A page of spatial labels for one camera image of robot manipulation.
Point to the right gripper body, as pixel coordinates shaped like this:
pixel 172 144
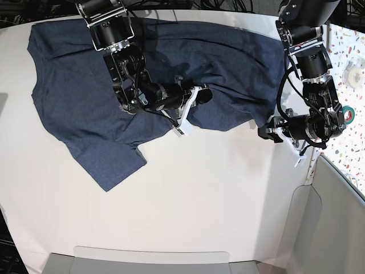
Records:
pixel 187 94

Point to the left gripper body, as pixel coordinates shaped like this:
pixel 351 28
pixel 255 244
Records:
pixel 277 130

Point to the blue t-shirt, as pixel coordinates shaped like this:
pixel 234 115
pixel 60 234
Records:
pixel 76 103

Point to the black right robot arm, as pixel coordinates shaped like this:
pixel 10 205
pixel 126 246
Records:
pixel 110 26

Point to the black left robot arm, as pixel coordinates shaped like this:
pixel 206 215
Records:
pixel 300 28

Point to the terrazzo patterned side board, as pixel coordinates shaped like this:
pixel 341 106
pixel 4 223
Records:
pixel 346 152

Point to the green tape roll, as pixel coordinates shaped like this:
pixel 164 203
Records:
pixel 349 114

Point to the clear tape dispenser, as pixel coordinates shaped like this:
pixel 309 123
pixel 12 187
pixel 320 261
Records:
pixel 353 74

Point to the grey plastic bin right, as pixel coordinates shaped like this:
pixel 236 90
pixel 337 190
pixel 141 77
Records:
pixel 324 231

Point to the grey plastic tray front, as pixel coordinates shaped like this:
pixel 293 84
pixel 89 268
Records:
pixel 100 260

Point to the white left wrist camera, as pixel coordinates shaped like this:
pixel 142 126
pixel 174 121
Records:
pixel 300 160

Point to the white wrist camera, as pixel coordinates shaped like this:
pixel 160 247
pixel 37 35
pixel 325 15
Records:
pixel 300 160
pixel 184 129

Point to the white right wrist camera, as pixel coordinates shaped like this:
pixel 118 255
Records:
pixel 184 129

